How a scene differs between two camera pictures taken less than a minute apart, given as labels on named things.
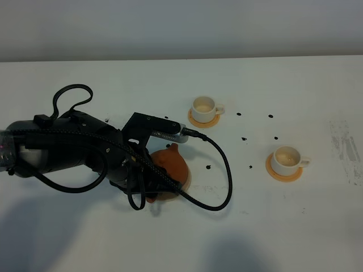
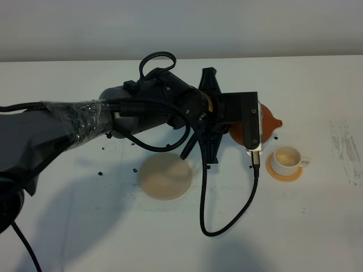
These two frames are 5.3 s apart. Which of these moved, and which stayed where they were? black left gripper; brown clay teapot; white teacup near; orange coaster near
Moved: black left gripper; brown clay teapot
Stayed: orange coaster near; white teacup near
